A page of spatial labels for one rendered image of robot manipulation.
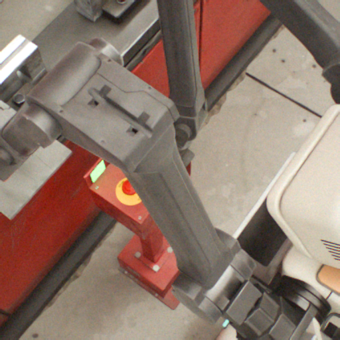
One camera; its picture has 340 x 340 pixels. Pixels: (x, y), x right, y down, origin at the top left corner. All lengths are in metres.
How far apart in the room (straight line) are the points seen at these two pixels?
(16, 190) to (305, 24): 0.62
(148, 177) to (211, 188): 1.67
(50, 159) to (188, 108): 0.30
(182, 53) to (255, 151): 1.28
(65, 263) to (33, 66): 0.91
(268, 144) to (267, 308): 1.53
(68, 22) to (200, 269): 0.93
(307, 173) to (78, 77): 0.37
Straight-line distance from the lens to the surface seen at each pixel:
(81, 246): 2.14
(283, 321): 0.86
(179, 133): 1.17
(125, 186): 1.37
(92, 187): 1.41
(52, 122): 0.56
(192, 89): 1.12
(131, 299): 2.12
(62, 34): 1.53
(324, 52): 0.99
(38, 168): 1.21
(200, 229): 0.69
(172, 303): 2.10
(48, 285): 2.13
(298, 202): 0.79
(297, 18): 0.97
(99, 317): 2.12
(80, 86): 0.56
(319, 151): 0.84
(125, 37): 1.50
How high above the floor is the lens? 2.07
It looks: 66 degrees down
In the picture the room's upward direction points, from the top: 4 degrees counter-clockwise
